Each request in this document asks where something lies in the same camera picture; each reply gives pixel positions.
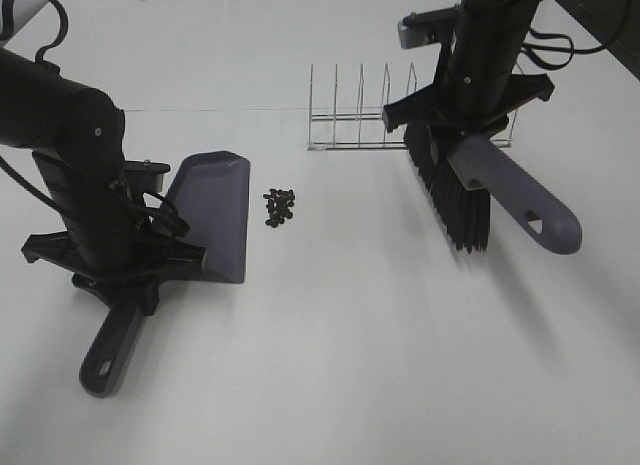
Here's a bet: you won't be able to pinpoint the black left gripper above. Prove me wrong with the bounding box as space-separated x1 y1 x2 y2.
21 231 206 316

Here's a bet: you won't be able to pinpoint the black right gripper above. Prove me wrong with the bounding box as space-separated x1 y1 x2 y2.
382 72 554 135

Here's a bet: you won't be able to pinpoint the grey hand brush black bristles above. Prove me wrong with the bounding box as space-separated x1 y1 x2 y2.
404 121 582 255

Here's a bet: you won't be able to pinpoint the grey plastic dustpan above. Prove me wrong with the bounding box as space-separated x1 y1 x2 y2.
74 151 250 398

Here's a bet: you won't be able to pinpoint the pile of coffee beans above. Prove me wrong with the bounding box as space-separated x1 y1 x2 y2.
263 188 296 228

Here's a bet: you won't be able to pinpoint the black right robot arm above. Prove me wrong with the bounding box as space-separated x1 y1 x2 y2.
382 0 554 136

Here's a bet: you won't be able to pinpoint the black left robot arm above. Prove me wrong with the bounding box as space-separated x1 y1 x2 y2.
1 50 204 316

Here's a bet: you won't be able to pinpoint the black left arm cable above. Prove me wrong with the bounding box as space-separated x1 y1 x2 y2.
119 187 191 239

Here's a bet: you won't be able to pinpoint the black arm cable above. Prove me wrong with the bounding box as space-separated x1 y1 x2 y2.
522 0 631 71
119 187 191 239

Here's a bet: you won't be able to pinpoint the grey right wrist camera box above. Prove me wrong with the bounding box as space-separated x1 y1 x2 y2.
397 5 459 50

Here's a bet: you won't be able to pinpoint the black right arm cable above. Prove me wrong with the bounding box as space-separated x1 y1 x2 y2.
522 0 631 71

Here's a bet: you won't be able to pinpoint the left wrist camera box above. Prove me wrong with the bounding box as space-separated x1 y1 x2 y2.
124 160 171 193

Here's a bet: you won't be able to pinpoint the metal wire dish rack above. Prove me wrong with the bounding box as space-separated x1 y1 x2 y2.
305 59 521 153

